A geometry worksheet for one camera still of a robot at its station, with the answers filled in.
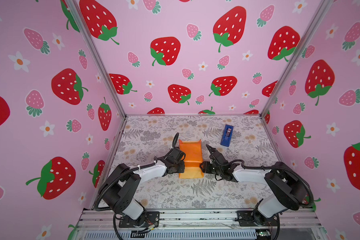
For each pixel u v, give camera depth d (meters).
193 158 0.91
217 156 0.70
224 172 0.70
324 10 0.69
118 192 0.44
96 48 0.84
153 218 0.74
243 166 0.61
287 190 0.45
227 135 1.01
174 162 0.70
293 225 0.73
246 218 0.74
